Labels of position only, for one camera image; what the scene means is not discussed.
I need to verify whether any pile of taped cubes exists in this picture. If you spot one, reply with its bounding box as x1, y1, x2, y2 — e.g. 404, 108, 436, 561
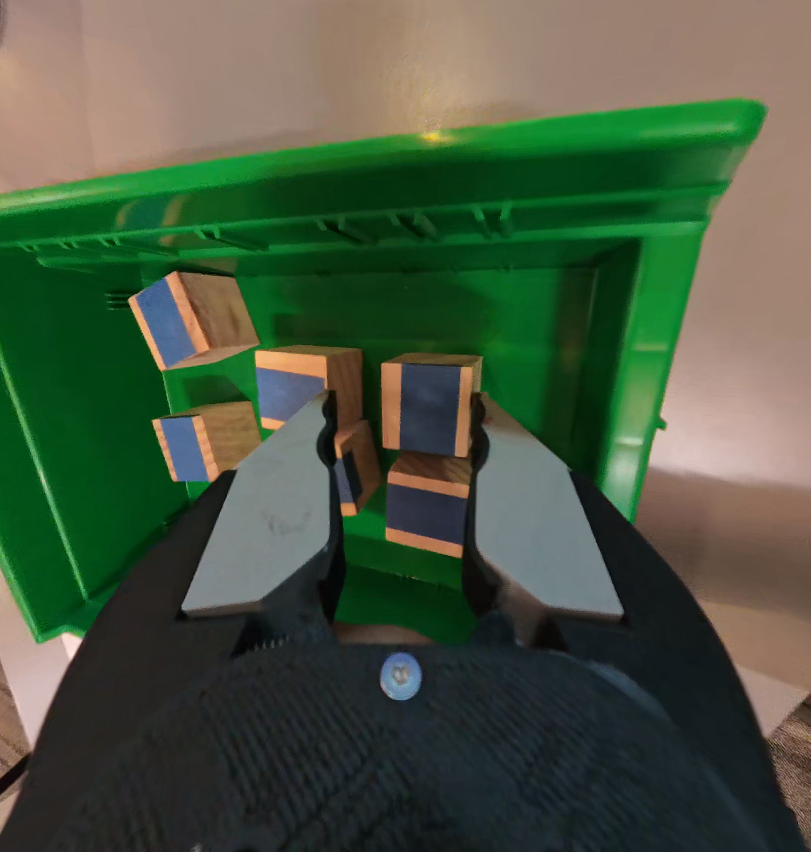
127, 269, 474, 559

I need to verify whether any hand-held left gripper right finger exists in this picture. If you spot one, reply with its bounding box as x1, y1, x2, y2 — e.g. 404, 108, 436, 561
460, 393, 625, 630

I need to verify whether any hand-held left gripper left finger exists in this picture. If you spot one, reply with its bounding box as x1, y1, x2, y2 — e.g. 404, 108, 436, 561
181, 391, 346, 621

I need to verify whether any green plastic bin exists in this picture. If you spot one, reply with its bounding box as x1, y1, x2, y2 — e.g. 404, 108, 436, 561
0, 99, 769, 643

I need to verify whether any blue-striped wooden cube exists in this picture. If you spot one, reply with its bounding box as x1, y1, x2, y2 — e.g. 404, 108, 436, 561
381, 354, 484, 459

